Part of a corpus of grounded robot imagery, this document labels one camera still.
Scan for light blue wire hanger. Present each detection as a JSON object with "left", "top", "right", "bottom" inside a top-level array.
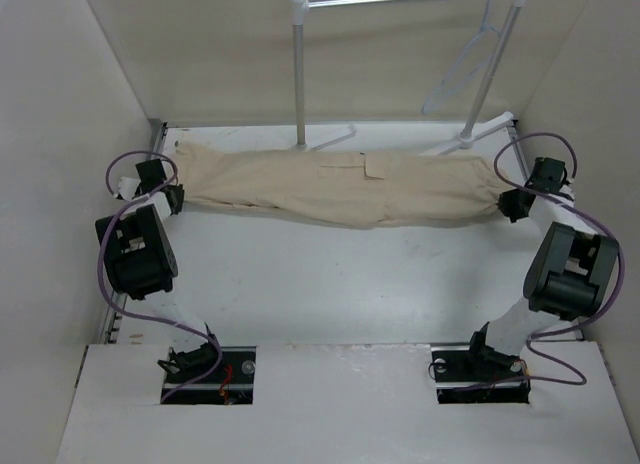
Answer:
[{"left": 421, "top": 0, "right": 506, "bottom": 117}]

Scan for beige trousers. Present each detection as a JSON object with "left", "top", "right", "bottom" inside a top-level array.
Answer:
[{"left": 173, "top": 142, "right": 509, "bottom": 228}]

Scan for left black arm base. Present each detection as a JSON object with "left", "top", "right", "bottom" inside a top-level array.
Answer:
[{"left": 158, "top": 344, "right": 257, "bottom": 406}]

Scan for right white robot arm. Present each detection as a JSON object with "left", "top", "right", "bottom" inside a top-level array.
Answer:
[{"left": 463, "top": 157, "right": 620, "bottom": 380}]

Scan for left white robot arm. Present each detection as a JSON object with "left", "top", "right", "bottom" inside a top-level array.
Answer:
[{"left": 95, "top": 152, "right": 225, "bottom": 383}]

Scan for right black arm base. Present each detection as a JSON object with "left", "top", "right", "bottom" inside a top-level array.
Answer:
[{"left": 428, "top": 344, "right": 531, "bottom": 405}]

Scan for white clothes rack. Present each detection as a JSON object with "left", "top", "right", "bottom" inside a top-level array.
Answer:
[{"left": 288, "top": 0, "right": 530, "bottom": 158}]

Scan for left aluminium table rail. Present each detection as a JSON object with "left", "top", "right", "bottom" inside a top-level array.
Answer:
[{"left": 95, "top": 119, "right": 168, "bottom": 345}]

